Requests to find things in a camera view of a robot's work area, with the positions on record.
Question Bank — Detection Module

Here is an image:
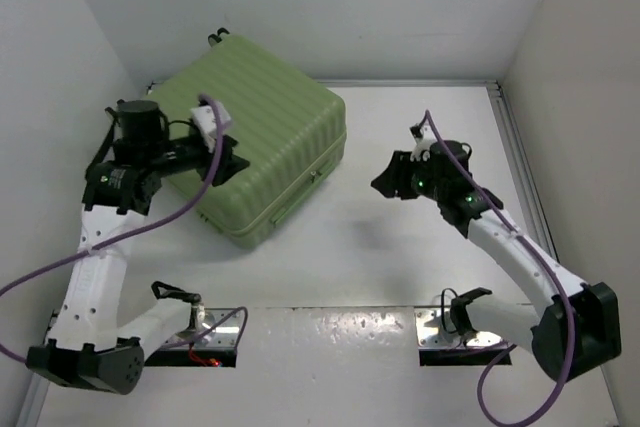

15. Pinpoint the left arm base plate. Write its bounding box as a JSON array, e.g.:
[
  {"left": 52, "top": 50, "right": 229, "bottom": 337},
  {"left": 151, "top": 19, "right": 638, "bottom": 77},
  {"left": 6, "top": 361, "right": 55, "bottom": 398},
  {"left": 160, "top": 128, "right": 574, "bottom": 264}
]
[{"left": 163, "top": 307, "right": 245, "bottom": 350}]

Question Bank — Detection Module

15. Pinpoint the green hardshell suitcase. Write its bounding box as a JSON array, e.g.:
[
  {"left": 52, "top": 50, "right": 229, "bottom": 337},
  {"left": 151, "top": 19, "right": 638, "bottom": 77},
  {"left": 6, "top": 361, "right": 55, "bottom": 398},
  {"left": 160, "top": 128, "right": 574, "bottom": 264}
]
[{"left": 146, "top": 30, "right": 347, "bottom": 249}]

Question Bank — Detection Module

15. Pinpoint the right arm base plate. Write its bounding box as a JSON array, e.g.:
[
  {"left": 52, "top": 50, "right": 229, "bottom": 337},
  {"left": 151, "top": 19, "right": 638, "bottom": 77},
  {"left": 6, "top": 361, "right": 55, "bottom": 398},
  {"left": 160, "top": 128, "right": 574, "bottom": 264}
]
[{"left": 414, "top": 305, "right": 509, "bottom": 353}]

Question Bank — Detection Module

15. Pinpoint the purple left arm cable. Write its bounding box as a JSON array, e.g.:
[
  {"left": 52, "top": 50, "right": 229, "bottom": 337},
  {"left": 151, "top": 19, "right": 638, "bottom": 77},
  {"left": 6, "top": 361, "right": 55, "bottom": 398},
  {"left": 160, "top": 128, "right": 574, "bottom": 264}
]
[{"left": 0, "top": 92, "right": 250, "bottom": 364}]

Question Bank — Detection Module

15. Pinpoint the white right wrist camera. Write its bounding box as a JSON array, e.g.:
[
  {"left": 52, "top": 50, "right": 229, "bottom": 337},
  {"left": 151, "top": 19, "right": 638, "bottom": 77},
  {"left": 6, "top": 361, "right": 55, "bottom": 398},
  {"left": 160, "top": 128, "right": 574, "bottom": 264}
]
[{"left": 410, "top": 124, "right": 437, "bottom": 162}]

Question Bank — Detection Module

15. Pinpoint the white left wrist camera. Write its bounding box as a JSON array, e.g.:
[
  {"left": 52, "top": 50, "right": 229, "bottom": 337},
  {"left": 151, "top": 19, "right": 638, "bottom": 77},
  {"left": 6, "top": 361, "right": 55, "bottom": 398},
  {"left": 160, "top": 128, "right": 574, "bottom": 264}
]
[{"left": 191, "top": 101, "right": 233, "bottom": 152}]

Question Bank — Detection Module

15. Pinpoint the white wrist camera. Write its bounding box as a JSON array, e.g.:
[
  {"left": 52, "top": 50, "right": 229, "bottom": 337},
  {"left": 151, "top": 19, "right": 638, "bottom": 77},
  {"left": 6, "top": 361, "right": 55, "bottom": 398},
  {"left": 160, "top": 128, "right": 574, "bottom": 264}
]
[
  {"left": 410, "top": 124, "right": 437, "bottom": 162},
  {"left": 191, "top": 101, "right": 233, "bottom": 152}
]

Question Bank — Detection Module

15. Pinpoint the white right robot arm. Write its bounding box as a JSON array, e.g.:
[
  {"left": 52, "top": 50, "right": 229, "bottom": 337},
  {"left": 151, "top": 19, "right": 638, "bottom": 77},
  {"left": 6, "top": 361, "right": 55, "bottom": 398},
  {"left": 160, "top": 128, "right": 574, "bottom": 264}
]
[{"left": 371, "top": 140, "right": 622, "bottom": 380}]

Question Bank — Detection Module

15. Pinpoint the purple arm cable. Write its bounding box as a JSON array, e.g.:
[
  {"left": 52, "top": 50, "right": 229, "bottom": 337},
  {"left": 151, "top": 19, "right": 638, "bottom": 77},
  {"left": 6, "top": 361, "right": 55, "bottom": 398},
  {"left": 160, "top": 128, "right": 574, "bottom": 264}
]
[
  {"left": 422, "top": 109, "right": 576, "bottom": 426},
  {"left": 0, "top": 92, "right": 250, "bottom": 364}
]

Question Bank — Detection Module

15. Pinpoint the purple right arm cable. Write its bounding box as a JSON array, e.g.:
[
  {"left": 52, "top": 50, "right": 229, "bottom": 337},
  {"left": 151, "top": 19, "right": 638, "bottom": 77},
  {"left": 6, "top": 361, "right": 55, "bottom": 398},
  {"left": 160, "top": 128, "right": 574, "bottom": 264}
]
[{"left": 422, "top": 109, "right": 576, "bottom": 426}]

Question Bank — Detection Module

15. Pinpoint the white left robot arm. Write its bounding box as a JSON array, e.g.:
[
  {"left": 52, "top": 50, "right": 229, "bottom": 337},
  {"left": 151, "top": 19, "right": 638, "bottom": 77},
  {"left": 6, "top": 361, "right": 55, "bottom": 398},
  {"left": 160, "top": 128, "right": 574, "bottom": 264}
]
[{"left": 26, "top": 95, "right": 249, "bottom": 395}]

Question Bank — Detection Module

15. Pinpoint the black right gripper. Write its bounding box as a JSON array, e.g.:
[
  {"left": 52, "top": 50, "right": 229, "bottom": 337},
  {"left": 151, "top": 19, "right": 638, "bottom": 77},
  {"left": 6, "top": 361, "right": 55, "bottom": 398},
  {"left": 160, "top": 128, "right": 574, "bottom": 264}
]
[{"left": 370, "top": 151, "right": 445, "bottom": 203}]

